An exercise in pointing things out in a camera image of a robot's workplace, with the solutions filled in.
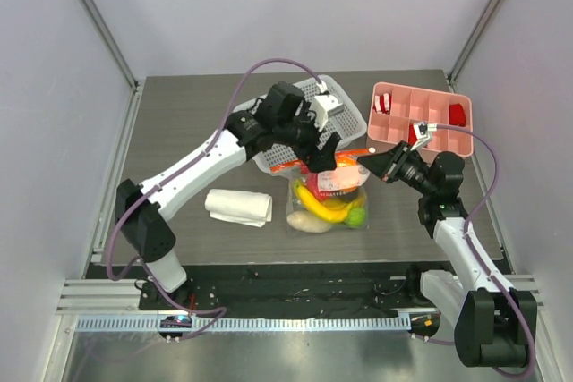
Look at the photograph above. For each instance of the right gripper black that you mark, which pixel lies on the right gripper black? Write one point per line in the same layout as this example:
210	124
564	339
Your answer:
398	165

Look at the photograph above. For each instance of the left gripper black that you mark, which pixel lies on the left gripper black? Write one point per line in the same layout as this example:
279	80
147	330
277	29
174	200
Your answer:
325	159

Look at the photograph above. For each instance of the clear zip bag orange seal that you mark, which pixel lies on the clear zip bag orange seal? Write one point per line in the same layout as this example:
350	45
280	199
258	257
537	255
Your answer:
331	189

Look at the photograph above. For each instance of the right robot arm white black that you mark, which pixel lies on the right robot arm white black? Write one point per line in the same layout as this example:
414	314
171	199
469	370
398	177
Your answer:
494	322

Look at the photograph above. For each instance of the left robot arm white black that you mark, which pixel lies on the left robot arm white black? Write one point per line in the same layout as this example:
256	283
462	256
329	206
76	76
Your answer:
143	210

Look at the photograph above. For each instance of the orange fake fruit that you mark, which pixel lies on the orange fake fruit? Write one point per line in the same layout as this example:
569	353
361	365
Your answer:
347	164

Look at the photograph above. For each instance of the yellow fake banana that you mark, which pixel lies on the yellow fake banana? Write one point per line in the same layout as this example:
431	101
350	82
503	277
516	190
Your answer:
330	215

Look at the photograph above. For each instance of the green fake fruit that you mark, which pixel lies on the green fake fruit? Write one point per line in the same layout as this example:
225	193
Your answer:
356	217

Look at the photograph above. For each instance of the white fake radish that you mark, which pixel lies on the white fake radish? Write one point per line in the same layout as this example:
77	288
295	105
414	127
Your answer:
307	222

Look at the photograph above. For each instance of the red item middle compartment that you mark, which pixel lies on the red item middle compartment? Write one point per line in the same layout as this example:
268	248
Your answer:
415	133

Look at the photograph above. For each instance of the red item compartment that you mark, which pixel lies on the red item compartment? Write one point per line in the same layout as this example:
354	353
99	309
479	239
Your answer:
415	133
457	115

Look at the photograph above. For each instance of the white perforated plastic basket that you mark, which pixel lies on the white perforated plastic basket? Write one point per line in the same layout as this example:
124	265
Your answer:
306	121

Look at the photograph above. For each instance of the red white striped item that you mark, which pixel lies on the red white striped item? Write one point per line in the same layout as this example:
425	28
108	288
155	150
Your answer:
382	103

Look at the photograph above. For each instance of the folded white towel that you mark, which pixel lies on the folded white towel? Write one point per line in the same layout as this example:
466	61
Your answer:
240	207

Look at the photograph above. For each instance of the pink compartment tray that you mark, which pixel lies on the pink compartment tray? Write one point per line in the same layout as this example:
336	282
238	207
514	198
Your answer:
412	105

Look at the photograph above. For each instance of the red item right compartment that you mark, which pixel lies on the red item right compartment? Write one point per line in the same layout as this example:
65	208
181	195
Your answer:
457	115

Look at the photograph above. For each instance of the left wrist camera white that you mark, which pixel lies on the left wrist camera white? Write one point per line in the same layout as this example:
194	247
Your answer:
325	105

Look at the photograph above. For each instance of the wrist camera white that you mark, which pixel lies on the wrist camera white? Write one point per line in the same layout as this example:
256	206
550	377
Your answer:
325	105
430	129

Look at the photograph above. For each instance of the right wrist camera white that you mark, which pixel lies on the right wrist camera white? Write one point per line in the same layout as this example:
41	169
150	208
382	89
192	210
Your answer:
430	129

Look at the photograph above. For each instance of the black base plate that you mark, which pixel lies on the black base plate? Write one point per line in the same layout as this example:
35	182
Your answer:
298	291

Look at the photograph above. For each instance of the white slotted cable duct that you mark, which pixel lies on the white slotted cable duct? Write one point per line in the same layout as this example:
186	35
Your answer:
173	323

